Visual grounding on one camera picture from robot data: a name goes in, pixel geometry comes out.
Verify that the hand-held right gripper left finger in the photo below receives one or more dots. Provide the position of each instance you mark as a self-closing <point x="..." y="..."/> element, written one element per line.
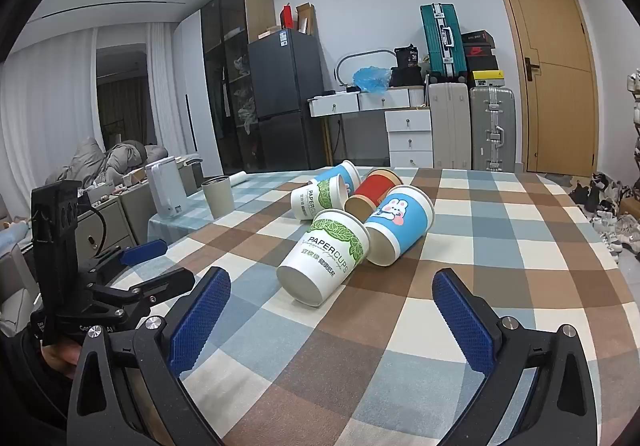
<point x="200" y="321"/>

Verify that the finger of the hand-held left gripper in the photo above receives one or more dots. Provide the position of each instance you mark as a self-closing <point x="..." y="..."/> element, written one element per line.
<point x="160" y="285"/>
<point x="145" y="251"/>

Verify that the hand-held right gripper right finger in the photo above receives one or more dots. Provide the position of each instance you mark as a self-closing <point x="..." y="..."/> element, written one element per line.
<point x="462" y="326"/>

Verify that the large white leaf-print paper cup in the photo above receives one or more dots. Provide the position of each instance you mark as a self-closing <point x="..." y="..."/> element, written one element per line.
<point x="325" y="256"/>

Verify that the person's left forearm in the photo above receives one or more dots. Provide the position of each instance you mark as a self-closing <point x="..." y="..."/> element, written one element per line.
<point x="27" y="386"/>

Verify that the blue bunny-print paper cup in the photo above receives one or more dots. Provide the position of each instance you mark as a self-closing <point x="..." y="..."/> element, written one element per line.
<point x="400" y="226"/>

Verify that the red and brown paper cup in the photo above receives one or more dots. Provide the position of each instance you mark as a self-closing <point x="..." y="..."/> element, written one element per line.
<point x="372" y="193"/>

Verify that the small white leaf-print paper cup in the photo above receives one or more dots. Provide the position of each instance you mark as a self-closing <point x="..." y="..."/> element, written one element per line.
<point x="312" y="198"/>

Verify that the blue and white paper cup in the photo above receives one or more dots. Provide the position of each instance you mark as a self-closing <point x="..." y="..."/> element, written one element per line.
<point x="342" y="174"/>

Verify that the person's left hand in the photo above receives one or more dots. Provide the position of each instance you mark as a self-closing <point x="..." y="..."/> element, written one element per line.
<point x="57" y="358"/>

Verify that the grey metal cabinet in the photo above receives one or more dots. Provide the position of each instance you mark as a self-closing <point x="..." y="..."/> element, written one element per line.
<point x="107" y="226"/>

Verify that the white electric kettle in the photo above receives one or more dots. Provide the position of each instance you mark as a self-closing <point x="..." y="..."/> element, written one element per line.
<point x="165" y="186"/>

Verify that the checked tablecloth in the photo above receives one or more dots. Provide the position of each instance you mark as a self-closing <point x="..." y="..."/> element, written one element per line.
<point x="500" y="251"/>

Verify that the grey-green tumbler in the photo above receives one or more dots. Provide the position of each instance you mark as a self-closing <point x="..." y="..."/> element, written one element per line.
<point x="218" y="198"/>

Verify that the grey duvet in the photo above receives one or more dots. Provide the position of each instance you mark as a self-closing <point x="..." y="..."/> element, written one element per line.
<point x="110" y="159"/>

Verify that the white paper roll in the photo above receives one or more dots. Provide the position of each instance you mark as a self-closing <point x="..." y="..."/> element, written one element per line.
<point x="245" y="178"/>

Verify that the white sheer curtain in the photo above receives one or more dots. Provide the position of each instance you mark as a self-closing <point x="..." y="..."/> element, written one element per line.
<point x="50" y="111"/>

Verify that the pile of shoes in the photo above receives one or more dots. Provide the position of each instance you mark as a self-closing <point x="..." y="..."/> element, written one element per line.
<point x="607" y="211"/>

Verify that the dark glass-door cabinet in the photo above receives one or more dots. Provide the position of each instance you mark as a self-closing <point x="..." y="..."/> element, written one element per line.
<point x="227" y="76"/>

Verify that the silver suitcase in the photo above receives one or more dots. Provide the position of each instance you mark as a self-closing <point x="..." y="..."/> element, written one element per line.
<point x="492" y="129"/>

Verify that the beige suitcase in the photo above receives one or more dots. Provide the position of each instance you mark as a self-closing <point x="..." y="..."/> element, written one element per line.
<point x="450" y="126"/>

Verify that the white desk with drawers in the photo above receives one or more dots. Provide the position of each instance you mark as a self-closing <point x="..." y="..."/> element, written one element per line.
<point x="410" y="126"/>

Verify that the black refrigerator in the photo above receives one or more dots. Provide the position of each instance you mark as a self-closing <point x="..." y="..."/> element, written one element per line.
<point x="285" y="96"/>

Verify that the blue plastic bag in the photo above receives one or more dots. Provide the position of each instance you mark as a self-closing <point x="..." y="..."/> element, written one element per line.
<point x="372" y="79"/>

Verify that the black bag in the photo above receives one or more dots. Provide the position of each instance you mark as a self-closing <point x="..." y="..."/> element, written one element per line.
<point x="407" y="66"/>

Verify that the stack of shoe boxes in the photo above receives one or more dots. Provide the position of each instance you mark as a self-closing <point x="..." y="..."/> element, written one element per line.
<point x="480" y="59"/>

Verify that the shoe rack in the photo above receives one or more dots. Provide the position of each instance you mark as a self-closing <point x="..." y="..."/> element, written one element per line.
<point x="635" y="116"/>

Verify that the red box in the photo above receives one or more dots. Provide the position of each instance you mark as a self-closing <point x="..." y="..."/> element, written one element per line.
<point x="287" y="17"/>

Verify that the wooden door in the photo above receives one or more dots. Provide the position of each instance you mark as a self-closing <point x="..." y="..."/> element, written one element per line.
<point x="550" y="66"/>

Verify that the oval desk mirror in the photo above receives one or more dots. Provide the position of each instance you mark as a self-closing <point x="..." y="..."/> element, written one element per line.
<point x="350" y="59"/>

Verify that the open cardboard box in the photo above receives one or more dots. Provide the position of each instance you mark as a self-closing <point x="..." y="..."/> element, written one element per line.
<point x="306" y="19"/>

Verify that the teal suitcase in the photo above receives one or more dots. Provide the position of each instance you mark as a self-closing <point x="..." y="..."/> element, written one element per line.
<point x="442" y="41"/>

